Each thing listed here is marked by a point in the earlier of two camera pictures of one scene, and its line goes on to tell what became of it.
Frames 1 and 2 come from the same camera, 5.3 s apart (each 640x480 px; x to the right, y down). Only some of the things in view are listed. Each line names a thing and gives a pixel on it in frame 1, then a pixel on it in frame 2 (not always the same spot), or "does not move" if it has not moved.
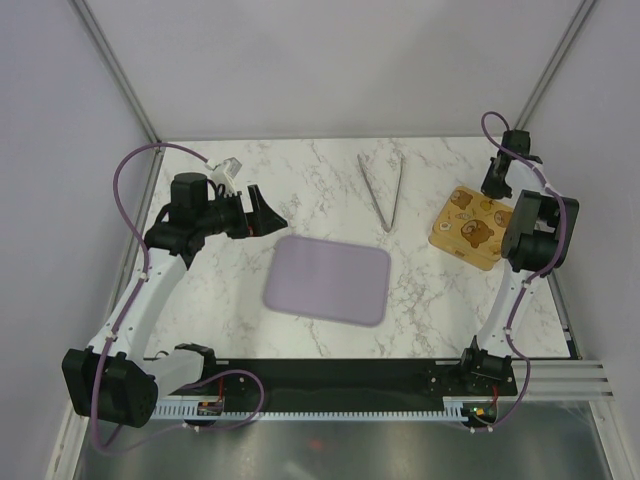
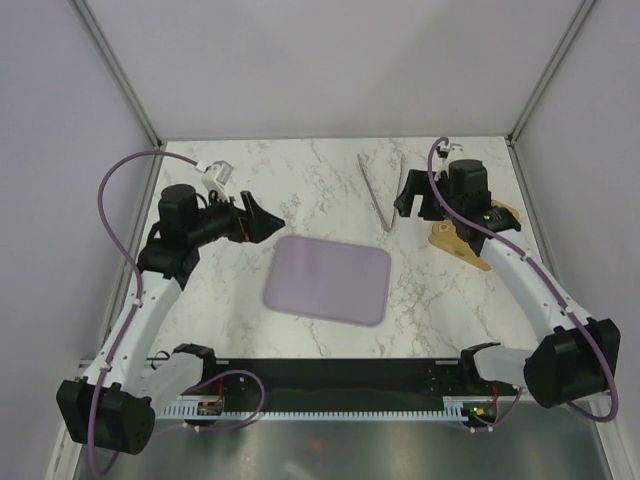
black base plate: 352,385 does not move
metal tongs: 374,198 does not move
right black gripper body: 492,186 to 433,208
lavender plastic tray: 329,281 does not move
